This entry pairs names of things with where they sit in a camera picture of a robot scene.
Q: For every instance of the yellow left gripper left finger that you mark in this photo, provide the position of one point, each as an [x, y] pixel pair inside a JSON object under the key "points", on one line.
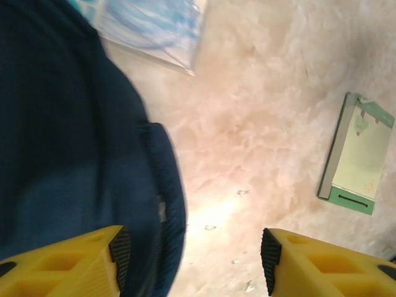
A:
{"points": [[62, 269]]}

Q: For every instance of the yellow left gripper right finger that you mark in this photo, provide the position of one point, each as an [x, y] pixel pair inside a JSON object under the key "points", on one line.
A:
{"points": [[325, 272]]}

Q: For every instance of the green notepad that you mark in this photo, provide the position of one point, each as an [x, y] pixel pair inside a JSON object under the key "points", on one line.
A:
{"points": [[359, 148]]}

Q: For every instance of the navy blue backpack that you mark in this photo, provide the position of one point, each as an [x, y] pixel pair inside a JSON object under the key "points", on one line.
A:
{"points": [[62, 123]]}

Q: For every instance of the clear ruler set package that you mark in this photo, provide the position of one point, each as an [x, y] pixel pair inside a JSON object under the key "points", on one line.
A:
{"points": [[148, 24]]}

